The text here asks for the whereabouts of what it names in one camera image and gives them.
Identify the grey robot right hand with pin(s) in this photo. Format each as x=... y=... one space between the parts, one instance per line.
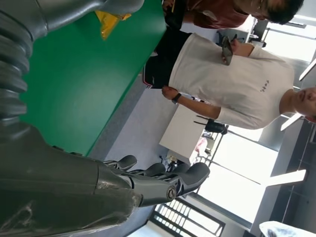
x=62 y=193

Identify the green table mat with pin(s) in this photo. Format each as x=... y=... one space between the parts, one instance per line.
x=81 y=85

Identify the black window grille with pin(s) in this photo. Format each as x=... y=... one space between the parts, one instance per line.
x=187 y=217

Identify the white background desk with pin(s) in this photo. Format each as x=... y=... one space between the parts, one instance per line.
x=182 y=134

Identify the black wristwatch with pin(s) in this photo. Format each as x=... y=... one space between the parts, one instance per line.
x=176 y=98

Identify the black router with antennas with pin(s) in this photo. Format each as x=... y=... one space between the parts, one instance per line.
x=214 y=127

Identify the person in white shirt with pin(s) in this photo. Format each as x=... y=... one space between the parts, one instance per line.
x=234 y=88

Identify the dark smartphone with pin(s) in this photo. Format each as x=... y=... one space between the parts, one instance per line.
x=227 y=50

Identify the person in red shirt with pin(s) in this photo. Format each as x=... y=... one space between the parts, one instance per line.
x=217 y=13

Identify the white ceiling light bar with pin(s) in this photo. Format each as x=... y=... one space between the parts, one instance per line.
x=308 y=69
x=291 y=121
x=286 y=178

